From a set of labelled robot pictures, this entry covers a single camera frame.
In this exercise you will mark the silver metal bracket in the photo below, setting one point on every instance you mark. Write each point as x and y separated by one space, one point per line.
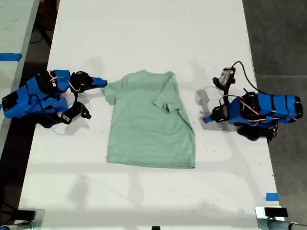
260 213

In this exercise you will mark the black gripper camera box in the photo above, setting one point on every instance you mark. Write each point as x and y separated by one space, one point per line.
70 113
227 76

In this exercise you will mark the tiny black clip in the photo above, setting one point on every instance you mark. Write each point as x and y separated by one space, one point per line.
156 227

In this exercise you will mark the pale green t-shirt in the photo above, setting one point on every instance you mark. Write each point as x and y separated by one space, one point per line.
148 124

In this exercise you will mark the grey metal pipe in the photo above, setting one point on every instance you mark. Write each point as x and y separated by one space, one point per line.
280 225
16 226

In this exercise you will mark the small black box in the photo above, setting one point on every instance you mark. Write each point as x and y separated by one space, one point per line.
27 214
275 212

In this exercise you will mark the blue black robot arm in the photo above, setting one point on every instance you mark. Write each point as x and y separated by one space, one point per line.
275 107
36 100

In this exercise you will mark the long blue tape strip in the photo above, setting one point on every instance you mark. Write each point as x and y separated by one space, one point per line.
10 57

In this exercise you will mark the black camera stalk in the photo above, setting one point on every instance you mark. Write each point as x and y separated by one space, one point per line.
225 92
86 113

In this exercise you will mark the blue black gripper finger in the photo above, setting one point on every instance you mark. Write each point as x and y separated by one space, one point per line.
210 117
210 121
99 80
98 84

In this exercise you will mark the short blue tape strip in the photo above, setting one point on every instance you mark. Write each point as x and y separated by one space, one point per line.
272 197

